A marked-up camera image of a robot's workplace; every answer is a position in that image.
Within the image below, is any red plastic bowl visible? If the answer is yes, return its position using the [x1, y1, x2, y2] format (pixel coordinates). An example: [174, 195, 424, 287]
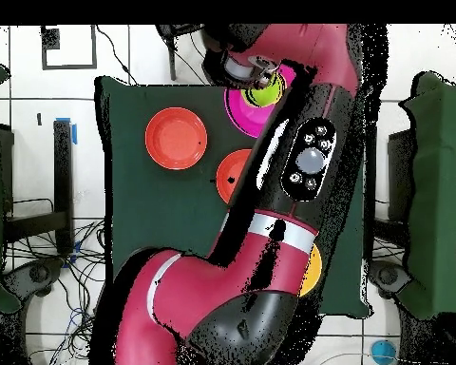
[144, 106, 209, 171]
[215, 148, 253, 205]

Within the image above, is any pink plastic bowl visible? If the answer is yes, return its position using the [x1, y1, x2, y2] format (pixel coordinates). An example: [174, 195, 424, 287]
[222, 63, 297, 140]

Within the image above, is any green plastic cup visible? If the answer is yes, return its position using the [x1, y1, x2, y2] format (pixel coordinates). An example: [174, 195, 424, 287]
[240, 71, 287, 108]

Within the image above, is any dark green tablecloth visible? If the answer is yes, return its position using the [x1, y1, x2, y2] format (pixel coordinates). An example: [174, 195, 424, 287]
[93, 74, 375, 319]

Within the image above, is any orange plastic bowl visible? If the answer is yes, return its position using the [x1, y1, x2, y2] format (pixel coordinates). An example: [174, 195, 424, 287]
[298, 242, 324, 298]

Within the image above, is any grey tripod leg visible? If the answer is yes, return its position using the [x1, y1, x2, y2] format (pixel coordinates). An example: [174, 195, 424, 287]
[167, 36, 179, 82]

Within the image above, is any blue tape strip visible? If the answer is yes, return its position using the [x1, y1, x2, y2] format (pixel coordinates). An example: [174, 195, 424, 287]
[55, 117, 78, 145]

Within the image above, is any black metal stand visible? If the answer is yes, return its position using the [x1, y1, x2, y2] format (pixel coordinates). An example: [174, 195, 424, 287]
[364, 125, 415, 263]
[1, 119, 75, 256]

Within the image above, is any blue round object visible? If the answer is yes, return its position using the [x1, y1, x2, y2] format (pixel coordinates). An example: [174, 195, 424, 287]
[370, 339, 398, 365]

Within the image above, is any black cable tangle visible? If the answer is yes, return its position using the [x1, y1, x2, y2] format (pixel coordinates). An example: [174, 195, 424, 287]
[1, 218, 107, 365]

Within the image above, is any black square floor frame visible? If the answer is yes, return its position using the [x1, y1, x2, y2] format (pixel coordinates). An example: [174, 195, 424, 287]
[40, 25, 99, 71]

